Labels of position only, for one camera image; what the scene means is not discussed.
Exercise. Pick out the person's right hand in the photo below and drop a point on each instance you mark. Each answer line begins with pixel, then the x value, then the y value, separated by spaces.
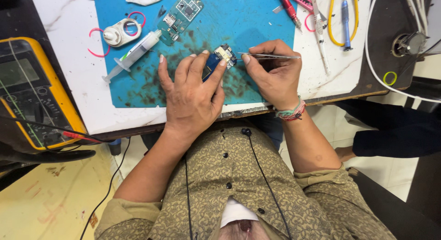
pixel 279 81

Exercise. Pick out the person's left hand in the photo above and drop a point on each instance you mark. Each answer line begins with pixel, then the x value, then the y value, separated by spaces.
pixel 191 99

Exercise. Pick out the silver metal tweezers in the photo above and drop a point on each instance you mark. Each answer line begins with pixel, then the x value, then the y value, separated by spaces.
pixel 275 56

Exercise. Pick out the small blue circuit board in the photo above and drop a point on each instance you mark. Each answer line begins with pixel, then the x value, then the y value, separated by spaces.
pixel 224 54

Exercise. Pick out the silver white slim tool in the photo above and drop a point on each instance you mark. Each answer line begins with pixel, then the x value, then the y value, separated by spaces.
pixel 319 26

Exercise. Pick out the blue stained work mat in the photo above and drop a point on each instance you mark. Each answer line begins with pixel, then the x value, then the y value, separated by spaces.
pixel 241 23

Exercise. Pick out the clear plastic syringe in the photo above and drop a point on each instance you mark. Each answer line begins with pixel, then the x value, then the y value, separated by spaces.
pixel 137 50

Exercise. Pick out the red pen-shaped tool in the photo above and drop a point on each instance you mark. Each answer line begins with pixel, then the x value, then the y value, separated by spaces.
pixel 288 7

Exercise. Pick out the olive patterned shirt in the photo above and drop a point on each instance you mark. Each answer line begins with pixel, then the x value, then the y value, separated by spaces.
pixel 220 171

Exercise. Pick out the long green circuit board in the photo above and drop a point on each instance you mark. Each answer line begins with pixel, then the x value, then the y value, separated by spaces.
pixel 181 16

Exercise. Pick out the blue precision screwdriver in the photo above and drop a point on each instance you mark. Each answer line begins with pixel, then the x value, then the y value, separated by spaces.
pixel 346 23

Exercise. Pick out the dark table leg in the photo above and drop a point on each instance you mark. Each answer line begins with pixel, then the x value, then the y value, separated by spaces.
pixel 115 147

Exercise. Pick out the white magnifier loupe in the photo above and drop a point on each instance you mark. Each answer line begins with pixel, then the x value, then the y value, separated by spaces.
pixel 119 33

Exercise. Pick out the white undershirt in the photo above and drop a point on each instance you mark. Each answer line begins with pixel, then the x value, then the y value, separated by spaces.
pixel 237 210

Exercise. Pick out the red multimeter probe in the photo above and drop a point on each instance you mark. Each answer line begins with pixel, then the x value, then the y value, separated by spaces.
pixel 74 135

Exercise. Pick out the round metal fixture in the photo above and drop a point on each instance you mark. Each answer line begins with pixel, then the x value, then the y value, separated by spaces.
pixel 411 43

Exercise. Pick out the black multimeter lead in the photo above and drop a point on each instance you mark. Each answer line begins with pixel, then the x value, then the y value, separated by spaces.
pixel 34 122

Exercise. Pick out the yellow digital multimeter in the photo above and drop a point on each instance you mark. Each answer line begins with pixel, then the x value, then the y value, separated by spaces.
pixel 31 95

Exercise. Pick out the black seat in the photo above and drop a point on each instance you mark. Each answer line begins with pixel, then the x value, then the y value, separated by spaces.
pixel 413 216

